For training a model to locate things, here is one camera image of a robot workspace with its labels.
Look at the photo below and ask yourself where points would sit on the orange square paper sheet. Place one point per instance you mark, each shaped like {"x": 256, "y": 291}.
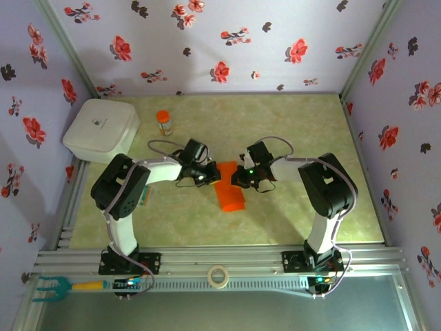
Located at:
{"x": 229, "y": 198}

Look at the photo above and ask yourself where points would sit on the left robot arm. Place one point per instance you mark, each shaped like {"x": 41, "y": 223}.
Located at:
{"x": 120, "y": 186}

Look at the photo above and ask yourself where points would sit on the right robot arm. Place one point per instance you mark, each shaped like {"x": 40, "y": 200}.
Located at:
{"x": 327, "y": 186}

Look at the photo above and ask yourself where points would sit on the white square lidded container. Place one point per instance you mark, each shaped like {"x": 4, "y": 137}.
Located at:
{"x": 100, "y": 127}

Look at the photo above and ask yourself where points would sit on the orange-capped pill bottle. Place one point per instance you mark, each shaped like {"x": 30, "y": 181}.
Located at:
{"x": 164, "y": 125}

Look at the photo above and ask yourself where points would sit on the small teal-edged packet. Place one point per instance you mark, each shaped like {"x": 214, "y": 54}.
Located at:
{"x": 146, "y": 196}

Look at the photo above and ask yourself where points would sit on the beige tape roll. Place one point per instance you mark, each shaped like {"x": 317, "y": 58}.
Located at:
{"x": 209, "y": 277}

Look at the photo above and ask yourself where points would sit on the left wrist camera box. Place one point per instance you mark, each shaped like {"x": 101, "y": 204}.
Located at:
{"x": 206, "y": 160}

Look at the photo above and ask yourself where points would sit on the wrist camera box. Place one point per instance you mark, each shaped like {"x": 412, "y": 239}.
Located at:
{"x": 245, "y": 158}
{"x": 206, "y": 160}

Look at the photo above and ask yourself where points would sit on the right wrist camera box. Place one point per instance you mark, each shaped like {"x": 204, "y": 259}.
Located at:
{"x": 245, "y": 158}

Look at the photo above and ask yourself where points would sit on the aluminium front rail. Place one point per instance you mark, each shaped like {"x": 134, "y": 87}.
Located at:
{"x": 220, "y": 257}

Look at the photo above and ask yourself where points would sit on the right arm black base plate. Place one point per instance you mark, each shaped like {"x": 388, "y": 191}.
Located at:
{"x": 291, "y": 262}

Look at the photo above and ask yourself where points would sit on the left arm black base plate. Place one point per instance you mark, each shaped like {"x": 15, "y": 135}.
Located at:
{"x": 153, "y": 263}

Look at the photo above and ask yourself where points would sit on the aluminium corner post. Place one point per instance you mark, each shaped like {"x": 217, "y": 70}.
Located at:
{"x": 65, "y": 45}
{"x": 371, "y": 45}

